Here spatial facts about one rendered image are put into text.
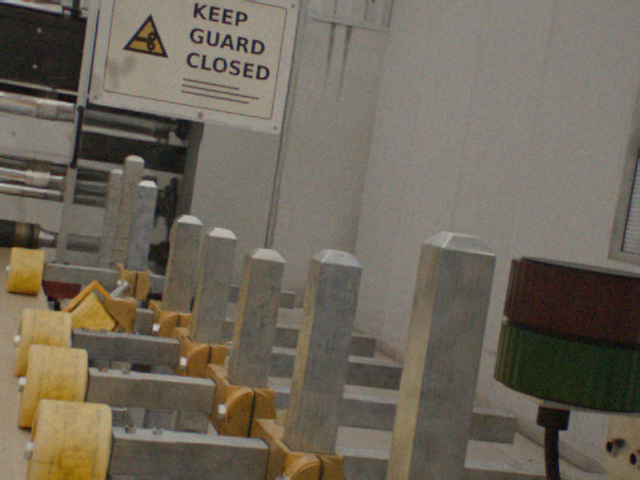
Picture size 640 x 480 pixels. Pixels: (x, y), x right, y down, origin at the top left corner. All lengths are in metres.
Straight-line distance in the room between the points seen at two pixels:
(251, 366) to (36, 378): 0.20
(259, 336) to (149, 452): 0.25
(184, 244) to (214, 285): 0.25
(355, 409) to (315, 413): 0.32
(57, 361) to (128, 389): 0.08
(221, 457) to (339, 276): 0.18
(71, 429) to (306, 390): 0.18
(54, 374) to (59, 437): 0.25
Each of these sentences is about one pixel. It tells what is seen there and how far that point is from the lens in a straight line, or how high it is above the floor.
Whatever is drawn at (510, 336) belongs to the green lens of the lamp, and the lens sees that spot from 0.47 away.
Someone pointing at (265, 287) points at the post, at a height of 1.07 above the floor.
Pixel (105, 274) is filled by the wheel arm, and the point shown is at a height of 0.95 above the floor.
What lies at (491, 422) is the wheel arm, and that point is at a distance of 1.34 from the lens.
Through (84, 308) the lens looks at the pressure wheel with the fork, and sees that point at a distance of 1.70.
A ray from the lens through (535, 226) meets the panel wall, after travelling 6.74.
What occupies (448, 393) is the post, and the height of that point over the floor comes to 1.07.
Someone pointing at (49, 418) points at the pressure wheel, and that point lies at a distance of 0.97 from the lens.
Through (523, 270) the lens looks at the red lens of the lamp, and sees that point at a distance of 0.46.
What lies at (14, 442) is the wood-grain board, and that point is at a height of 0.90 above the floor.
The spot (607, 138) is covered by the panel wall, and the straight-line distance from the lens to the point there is 6.20.
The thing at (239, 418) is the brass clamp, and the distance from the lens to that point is 1.18.
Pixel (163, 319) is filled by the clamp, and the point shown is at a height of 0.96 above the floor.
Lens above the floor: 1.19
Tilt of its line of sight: 3 degrees down
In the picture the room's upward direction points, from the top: 9 degrees clockwise
